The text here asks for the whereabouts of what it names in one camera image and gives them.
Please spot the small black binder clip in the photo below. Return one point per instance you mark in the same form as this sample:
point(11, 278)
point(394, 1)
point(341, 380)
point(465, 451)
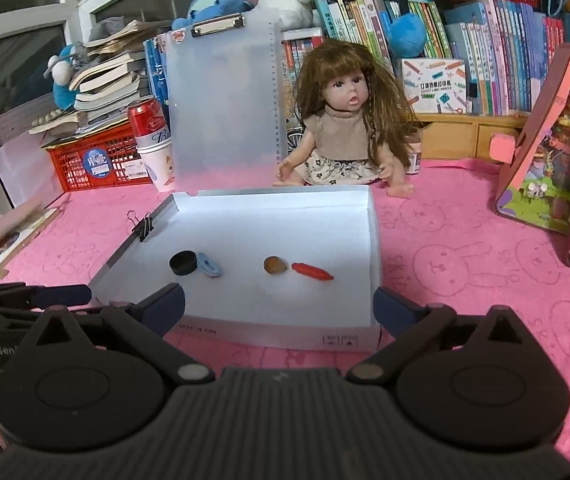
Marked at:
point(142, 230)

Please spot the large blue plush toy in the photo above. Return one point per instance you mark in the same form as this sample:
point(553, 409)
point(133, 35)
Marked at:
point(405, 35)

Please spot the blue plush toy with ears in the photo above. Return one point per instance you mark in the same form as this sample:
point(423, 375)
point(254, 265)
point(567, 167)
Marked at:
point(215, 2)

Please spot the open book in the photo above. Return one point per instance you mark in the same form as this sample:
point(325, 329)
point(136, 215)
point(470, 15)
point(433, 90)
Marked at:
point(15, 235)

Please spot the row of shelved books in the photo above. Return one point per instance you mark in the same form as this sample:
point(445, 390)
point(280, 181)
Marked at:
point(505, 50)

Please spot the black round lid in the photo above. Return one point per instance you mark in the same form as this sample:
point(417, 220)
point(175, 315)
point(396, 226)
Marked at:
point(183, 263)

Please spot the small blue plush toy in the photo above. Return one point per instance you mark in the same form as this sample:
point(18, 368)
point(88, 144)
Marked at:
point(62, 80)

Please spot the pink bunny print blanket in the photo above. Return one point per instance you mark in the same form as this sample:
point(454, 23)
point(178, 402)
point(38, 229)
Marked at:
point(465, 260)

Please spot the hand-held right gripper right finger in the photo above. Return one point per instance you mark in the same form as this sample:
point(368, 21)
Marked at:
point(397, 310)

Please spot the orange toy carrot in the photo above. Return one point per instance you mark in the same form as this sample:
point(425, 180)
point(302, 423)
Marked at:
point(312, 272)

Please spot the blue book set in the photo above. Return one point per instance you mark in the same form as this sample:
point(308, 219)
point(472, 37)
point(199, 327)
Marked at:
point(156, 70)

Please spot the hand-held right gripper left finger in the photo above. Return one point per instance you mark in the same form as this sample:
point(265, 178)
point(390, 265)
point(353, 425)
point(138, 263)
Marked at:
point(162, 307)

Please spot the white paper cup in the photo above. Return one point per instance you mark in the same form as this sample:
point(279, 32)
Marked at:
point(157, 165)

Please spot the red plastic crate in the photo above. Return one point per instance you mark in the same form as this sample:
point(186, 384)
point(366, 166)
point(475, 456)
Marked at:
point(72, 165)

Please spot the translucent plastic clipboard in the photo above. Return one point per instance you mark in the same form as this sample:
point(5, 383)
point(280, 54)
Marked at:
point(225, 110)

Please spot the white paper bag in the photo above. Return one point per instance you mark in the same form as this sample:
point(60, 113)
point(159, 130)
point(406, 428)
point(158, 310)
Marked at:
point(20, 170)

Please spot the small brown jar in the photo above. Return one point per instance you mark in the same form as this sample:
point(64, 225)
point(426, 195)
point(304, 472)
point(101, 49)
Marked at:
point(415, 157)

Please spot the colourful pencil print box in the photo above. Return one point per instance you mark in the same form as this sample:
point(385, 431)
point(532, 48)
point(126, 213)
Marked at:
point(432, 85)

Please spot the pink house-shaped toy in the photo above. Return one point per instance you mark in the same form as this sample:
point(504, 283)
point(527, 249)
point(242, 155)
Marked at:
point(540, 170)

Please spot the wooden drawer unit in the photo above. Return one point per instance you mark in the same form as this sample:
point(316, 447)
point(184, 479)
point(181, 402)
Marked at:
point(455, 140)

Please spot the light blue plastic clip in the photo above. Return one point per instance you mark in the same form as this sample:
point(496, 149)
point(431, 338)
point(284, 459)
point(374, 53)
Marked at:
point(210, 265)

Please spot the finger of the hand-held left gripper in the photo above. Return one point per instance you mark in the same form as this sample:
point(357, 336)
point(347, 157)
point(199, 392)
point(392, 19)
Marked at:
point(65, 295)

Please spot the red drink can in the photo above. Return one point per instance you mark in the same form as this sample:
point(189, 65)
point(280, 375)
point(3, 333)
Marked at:
point(147, 120)

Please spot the brown-haired doll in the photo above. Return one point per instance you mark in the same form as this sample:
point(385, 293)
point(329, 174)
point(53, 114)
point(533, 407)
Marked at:
point(340, 130)

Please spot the white cardboard box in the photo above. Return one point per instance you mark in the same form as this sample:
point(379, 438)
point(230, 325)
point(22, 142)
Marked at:
point(265, 230)

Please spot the brown walnut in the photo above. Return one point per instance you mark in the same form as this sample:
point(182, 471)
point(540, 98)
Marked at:
point(274, 265)

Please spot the stack of worn books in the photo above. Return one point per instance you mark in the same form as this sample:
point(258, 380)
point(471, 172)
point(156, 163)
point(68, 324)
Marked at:
point(110, 80)

